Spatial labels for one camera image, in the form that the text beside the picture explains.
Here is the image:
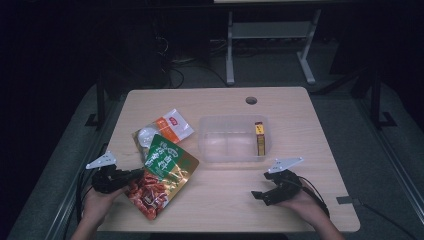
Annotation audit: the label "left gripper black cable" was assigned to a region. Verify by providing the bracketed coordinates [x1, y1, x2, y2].
[75, 166, 101, 225]

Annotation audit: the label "person's left hand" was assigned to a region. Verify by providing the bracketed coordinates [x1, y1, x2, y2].
[81, 184, 130, 224]

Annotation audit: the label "white metal stand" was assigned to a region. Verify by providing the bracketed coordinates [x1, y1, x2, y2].
[225, 8, 323, 86]

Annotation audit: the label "green and red snack packet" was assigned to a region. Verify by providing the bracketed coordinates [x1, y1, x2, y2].
[124, 133, 201, 221]

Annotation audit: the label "black cable on floor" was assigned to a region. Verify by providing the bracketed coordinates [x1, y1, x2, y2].
[360, 202, 419, 240]

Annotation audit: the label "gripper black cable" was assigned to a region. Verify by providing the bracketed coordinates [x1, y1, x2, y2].
[297, 175, 332, 220]
[75, 166, 101, 225]

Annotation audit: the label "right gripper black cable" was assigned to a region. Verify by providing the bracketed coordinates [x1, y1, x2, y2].
[297, 175, 332, 220]

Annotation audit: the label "white and orange food packet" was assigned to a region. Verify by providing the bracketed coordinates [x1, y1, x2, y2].
[131, 108, 196, 162]

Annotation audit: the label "black floor cables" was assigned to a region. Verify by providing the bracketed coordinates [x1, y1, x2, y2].
[154, 34, 232, 89]

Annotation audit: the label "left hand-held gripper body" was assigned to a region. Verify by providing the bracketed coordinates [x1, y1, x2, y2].
[85, 151, 135, 195]

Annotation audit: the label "clear plastic container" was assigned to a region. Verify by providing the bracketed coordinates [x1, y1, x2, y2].
[197, 114, 273, 164]

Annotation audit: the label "person's right hand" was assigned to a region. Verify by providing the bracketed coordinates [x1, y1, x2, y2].
[279, 179, 330, 229]

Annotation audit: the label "black metal stand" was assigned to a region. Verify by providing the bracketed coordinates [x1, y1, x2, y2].
[369, 68, 398, 130]
[84, 79, 108, 130]

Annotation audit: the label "grey tape strip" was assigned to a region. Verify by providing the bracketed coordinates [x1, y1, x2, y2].
[335, 195, 362, 206]

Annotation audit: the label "small pink packet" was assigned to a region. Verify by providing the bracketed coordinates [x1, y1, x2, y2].
[254, 121, 267, 157]

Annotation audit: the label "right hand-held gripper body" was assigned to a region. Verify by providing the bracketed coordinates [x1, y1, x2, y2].
[261, 156, 305, 207]

